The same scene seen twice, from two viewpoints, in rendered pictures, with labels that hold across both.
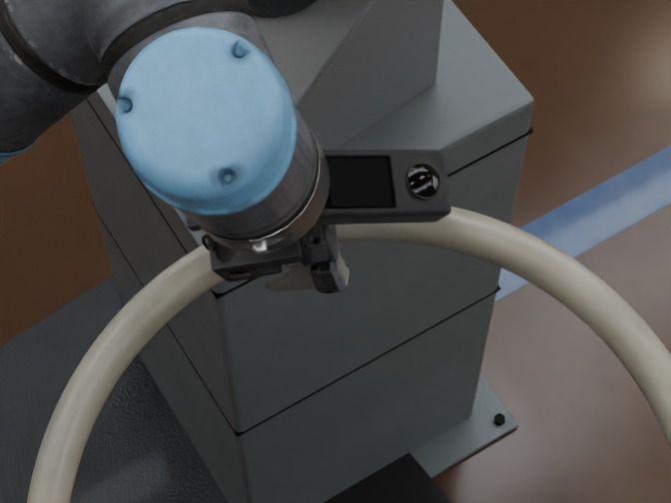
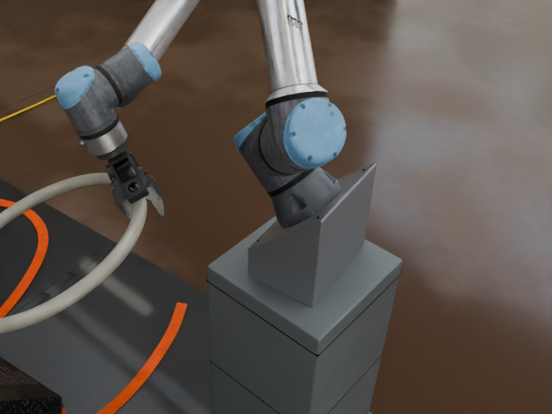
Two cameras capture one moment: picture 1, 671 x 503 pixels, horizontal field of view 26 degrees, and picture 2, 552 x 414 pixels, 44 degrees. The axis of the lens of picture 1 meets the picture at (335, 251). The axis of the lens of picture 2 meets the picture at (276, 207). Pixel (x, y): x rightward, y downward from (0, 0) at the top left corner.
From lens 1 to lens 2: 1.28 m
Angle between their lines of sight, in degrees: 47
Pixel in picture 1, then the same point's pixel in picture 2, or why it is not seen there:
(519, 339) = not seen: outside the picture
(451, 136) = (288, 317)
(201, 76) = (79, 74)
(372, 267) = (256, 342)
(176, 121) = (69, 77)
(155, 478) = not seen: hidden behind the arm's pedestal
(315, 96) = (261, 250)
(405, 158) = (138, 180)
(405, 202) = (124, 185)
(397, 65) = (295, 278)
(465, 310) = not seen: outside the picture
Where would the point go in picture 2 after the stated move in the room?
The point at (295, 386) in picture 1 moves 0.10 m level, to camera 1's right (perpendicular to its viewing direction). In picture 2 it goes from (228, 365) to (237, 392)
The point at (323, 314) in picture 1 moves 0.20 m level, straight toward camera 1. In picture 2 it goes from (238, 341) to (171, 358)
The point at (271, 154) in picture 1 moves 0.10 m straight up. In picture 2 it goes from (64, 94) to (56, 48)
